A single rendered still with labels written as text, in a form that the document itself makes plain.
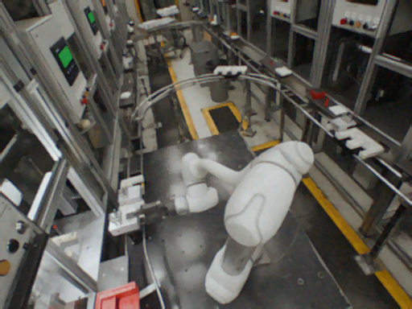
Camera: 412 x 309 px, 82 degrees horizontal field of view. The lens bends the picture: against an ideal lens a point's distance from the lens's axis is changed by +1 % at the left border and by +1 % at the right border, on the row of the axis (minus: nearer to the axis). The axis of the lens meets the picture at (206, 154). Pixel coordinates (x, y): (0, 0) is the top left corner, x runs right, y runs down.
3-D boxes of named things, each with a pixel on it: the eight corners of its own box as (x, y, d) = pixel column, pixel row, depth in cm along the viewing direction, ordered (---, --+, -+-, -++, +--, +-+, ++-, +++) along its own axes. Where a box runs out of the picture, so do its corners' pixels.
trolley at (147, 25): (154, 67, 578) (142, 24, 516) (146, 63, 617) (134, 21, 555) (186, 57, 606) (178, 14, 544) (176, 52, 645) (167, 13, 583)
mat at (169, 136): (201, 145, 317) (201, 144, 317) (158, 156, 312) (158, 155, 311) (162, 41, 763) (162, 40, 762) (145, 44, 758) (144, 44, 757)
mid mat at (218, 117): (254, 133, 321) (254, 133, 320) (216, 143, 316) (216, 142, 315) (232, 101, 397) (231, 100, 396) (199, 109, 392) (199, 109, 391)
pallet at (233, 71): (214, 79, 283) (213, 71, 276) (217, 74, 293) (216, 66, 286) (245, 79, 271) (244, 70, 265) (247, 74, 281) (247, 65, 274)
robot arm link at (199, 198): (191, 214, 119) (184, 189, 123) (220, 207, 121) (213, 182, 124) (190, 213, 109) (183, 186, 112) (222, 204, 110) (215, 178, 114)
